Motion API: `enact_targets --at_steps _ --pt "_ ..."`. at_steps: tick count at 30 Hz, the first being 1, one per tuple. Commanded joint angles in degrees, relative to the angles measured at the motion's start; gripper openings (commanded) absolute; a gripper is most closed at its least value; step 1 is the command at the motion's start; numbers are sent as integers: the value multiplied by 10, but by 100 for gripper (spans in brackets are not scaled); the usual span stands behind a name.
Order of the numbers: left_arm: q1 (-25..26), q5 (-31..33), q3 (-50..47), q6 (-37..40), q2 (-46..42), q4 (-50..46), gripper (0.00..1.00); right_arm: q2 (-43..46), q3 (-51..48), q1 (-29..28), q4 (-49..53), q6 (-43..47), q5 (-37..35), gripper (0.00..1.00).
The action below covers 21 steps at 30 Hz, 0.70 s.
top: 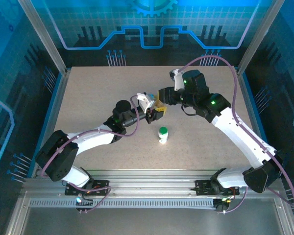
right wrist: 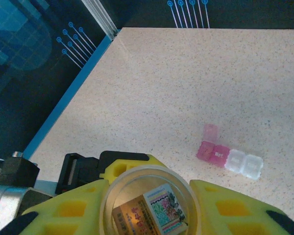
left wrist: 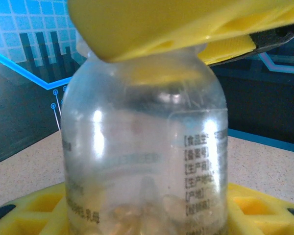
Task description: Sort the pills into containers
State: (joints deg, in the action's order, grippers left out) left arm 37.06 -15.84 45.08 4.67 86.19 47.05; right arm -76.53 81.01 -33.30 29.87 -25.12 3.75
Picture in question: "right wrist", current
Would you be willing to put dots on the pink and clear pill organizer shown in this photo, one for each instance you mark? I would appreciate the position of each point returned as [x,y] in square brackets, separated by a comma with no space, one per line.
[223,156]

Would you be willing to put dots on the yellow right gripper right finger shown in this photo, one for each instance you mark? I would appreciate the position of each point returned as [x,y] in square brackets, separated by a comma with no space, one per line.
[210,220]

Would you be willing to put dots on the clear pill bottle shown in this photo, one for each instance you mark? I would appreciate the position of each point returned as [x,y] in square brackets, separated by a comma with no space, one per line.
[149,208]

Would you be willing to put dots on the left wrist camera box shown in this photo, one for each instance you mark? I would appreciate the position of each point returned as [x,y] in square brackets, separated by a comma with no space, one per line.
[5,200]

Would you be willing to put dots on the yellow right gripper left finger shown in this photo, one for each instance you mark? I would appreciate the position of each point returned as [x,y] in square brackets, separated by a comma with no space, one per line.
[88,220]

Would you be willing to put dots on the aluminium frame post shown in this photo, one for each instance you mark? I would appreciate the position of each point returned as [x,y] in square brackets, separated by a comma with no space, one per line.
[100,17]

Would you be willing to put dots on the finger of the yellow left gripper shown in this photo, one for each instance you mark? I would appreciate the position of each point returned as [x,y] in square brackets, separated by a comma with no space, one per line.
[134,162]

